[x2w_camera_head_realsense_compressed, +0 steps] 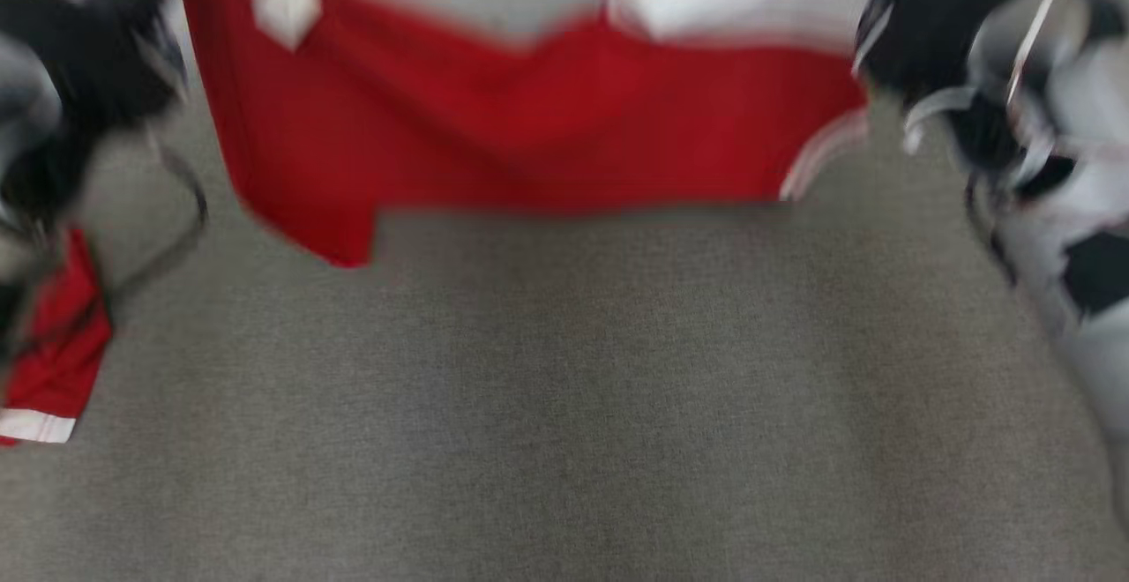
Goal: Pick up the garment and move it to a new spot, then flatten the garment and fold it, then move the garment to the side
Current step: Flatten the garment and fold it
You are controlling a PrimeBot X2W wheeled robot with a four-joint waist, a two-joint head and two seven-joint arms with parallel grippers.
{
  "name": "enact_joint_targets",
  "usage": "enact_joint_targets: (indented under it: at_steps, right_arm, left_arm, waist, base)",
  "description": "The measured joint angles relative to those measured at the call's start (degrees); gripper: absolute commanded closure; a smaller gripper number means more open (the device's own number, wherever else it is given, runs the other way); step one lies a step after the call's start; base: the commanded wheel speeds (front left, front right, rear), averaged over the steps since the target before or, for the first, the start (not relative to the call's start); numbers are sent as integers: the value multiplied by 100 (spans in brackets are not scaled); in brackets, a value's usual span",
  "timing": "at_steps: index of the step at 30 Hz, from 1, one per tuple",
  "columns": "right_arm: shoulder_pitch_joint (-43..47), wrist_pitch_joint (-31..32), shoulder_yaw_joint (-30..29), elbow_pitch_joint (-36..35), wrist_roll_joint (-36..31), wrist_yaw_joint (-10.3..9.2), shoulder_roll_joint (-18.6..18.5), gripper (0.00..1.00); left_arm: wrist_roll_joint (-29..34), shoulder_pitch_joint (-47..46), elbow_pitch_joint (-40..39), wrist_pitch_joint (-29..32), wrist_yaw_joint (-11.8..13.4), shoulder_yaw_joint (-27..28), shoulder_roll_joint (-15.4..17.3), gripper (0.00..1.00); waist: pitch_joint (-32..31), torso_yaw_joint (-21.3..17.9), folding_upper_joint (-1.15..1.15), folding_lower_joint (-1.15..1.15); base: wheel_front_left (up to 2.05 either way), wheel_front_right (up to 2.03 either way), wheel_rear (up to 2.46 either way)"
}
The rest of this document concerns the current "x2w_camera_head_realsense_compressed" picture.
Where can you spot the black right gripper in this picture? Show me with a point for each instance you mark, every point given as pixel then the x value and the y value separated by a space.
pixel 935 26

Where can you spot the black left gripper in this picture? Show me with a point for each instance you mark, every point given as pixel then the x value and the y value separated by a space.
pixel 97 62

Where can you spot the red shorts with white stripe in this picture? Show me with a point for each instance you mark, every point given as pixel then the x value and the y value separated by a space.
pixel 53 361

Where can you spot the red basketball jersey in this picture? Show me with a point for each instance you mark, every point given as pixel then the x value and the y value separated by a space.
pixel 529 123

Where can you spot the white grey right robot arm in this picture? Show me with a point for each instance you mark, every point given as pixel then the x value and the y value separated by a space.
pixel 1076 212

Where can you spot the grey fabric sofa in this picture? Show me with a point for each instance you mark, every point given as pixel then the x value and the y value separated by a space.
pixel 564 406

